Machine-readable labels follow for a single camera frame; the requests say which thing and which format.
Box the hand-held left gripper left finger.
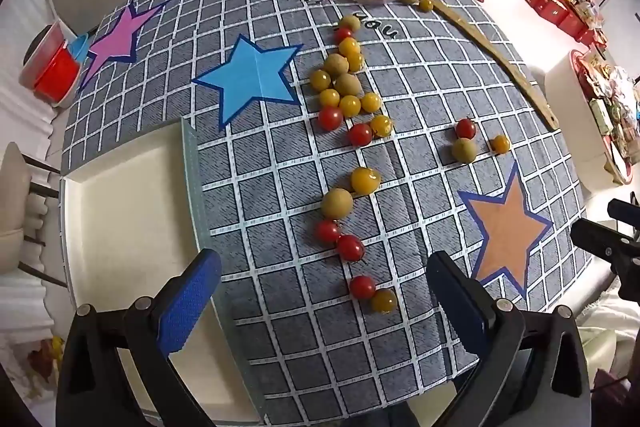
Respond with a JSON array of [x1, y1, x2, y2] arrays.
[[55, 248, 222, 427]]

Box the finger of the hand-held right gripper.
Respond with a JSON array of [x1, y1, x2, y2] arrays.
[[607, 199, 640, 224], [570, 217, 633, 265]]

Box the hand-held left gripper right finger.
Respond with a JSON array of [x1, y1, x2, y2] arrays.
[[426, 251, 593, 427]]

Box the cream rectangular tray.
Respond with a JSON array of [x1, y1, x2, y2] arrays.
[[59, 117, 266, 425]]

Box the person's white clothing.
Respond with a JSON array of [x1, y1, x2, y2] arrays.
[[575, 284, 640, 390]]

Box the round tray of goods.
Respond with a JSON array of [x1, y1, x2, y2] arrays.
[[570, 49, 640, 185]]

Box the long wooden stick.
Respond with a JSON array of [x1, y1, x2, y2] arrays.
[[350, 0, 561, 131]]

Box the beige chair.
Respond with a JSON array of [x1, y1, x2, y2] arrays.
[[0, 142, 63, 288]]

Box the red crates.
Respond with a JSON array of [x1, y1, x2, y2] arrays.
[[522, 0, 603, 44]]

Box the red plastic bucket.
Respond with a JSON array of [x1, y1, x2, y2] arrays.
[[19, 23, 83, 106]]

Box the blue plastic cup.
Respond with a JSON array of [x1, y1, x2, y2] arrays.
[[69, 34, 91, 64]]

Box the black cable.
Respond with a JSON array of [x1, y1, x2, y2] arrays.
[[589, 369, 640, 394]]

